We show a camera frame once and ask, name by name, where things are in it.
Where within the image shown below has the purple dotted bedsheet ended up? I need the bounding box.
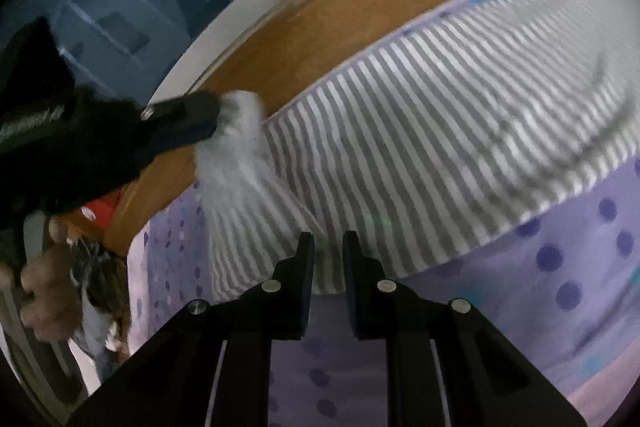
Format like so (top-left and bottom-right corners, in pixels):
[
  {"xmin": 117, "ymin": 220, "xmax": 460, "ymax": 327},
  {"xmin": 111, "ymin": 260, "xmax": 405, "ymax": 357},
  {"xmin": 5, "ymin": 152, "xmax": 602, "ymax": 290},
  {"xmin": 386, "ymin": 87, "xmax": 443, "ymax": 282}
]
[{"xmin": 125, "ymin": 0, "xmax": 640, "ymax": 427}]

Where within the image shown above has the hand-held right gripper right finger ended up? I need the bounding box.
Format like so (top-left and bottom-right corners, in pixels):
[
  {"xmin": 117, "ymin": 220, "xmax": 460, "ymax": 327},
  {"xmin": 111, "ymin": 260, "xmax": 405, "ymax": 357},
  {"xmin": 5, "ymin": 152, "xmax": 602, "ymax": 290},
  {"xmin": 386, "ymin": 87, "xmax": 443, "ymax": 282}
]
[{"xmin": 342, "ymin": 231, "xmax": 588, "ymax": 427}]

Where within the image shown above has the person's left hand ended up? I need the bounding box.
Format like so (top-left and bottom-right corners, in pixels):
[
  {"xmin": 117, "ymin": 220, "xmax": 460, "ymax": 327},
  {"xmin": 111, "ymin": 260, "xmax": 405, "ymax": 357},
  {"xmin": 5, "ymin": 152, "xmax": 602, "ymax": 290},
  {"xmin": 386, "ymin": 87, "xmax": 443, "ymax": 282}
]
[{"xmin": 20, "ymin": 214, "xmax": 83, "ymax": 343}]

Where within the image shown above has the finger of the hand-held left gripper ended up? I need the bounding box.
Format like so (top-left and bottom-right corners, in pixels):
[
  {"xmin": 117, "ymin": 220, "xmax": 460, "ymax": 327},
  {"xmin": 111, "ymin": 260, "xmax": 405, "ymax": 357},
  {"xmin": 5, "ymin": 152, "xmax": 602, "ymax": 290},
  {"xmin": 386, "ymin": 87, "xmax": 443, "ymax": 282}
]
[
  {"xmin": 140, "ymin": 91, "xmax": 222, "ymax": 132},
  {"xmin": 132, "ymin": 124, "xmax": 218, "ymax": 162}
]

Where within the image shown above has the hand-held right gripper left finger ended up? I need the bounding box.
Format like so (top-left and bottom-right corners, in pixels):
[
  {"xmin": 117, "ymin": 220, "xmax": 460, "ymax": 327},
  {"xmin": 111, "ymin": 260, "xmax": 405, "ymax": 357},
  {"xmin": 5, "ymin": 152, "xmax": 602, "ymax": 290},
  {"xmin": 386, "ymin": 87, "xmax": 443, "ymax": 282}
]
[{"xmin": 67, "ymin": 232, "xmax": 315, "ymax": 427}]

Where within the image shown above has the grey white striped garment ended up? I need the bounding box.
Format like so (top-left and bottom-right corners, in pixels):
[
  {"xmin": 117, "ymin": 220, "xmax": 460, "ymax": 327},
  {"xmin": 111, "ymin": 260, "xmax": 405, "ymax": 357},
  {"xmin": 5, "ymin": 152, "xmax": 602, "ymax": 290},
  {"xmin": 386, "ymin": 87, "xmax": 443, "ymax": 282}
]
[{"xmin": 192, "ymin": 0, "xmax": 640, "ymax": 308}]

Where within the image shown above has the dark clothes pile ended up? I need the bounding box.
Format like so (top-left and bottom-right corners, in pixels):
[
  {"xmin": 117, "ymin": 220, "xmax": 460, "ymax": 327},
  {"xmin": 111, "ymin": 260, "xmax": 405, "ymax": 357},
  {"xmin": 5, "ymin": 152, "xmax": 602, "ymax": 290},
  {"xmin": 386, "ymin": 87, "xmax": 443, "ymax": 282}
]
[{"xmin": 70, "ymin": 232, "xmax": 133, "ymax": 383}]

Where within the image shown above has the red box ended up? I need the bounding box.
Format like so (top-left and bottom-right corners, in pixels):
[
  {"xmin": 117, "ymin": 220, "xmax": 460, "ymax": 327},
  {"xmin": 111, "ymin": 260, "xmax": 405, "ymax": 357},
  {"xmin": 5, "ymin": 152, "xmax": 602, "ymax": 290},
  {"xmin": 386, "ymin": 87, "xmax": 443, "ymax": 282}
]
[{"xmin": 80, "ymin": 189, "xmax": 126, "ymax": 228}]

